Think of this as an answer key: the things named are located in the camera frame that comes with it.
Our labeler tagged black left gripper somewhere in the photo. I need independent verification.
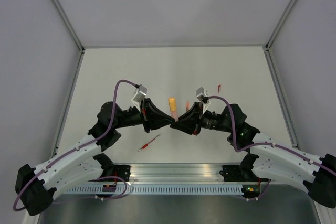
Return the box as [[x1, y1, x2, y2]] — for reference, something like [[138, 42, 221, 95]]
[[113, 98, 176, 133]]

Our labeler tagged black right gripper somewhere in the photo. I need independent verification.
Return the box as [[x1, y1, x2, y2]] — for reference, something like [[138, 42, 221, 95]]
[[170, 102, 233, 136]]

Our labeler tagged orange highlighter pen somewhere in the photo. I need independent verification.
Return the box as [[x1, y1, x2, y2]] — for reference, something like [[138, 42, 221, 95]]
[[186, 101, 190, 112]]

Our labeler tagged small orange cap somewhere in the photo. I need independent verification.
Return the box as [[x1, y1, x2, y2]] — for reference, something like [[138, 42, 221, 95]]
[[168, 98, 177, 112]]

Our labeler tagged pencil shaped pink pen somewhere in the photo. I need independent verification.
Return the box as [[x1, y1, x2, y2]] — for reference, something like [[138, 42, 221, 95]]
[[171, 110, 179, 122]]

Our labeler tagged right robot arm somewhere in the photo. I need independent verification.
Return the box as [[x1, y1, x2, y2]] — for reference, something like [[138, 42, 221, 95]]
[[171, 102, 335, 209]]

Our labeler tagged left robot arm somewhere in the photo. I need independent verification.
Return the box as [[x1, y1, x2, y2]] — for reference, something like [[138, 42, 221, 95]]
[[13, 98, 175, 216]]

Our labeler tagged red thin pen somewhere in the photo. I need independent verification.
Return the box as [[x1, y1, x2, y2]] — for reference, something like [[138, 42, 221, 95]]
[[138, 135, 160, 152]]

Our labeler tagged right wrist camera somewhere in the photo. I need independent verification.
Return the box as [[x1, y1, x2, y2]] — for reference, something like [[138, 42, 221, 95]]
[[196, 87, 211, 112]]

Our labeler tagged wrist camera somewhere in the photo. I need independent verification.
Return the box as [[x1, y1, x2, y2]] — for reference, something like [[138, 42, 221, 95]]
[[131, 85, 148, 111], [196, 87, 211, 112]]

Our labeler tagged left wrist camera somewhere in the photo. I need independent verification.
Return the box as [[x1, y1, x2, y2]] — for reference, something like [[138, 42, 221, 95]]
[[131, 85, 148, 111]]

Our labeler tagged aluminium front rail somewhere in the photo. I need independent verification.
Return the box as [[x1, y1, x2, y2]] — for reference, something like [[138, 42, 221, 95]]
[[86, 163, 302, 184]]

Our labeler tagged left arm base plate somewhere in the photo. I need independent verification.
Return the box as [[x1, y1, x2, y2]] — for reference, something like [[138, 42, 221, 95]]
[[104, 165, 131, 182]]

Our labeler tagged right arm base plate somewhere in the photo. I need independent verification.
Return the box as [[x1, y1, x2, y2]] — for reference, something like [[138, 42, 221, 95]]
[[219, 165, 268, 182]]

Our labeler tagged right side table rail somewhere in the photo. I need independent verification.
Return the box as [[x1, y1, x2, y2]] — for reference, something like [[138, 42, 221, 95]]
[[263, 46, 301, 150]]

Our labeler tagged table rail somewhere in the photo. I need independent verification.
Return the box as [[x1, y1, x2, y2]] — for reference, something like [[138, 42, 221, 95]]
[[49, 49, 85, 158], [263, 46, 301, 150]]

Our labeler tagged left side table rail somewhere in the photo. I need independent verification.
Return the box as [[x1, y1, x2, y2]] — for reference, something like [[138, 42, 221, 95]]
[[49, 49, 85, 158]]

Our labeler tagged white slotted cable duct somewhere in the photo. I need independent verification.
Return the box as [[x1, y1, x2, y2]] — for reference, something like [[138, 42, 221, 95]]
[[66, 183, 243, 196]]

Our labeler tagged right frame post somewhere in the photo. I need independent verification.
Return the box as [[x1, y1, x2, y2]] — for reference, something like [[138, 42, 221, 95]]
[[265, 0, 298, 51]]

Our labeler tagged frame post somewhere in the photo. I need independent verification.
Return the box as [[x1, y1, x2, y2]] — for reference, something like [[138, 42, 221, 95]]
[[50, 0, 85, 53], [265, 0, 298, 51]]

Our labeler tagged left frame post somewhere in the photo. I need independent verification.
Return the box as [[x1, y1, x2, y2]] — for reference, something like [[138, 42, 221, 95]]
[[50, 0, 85, 53]]

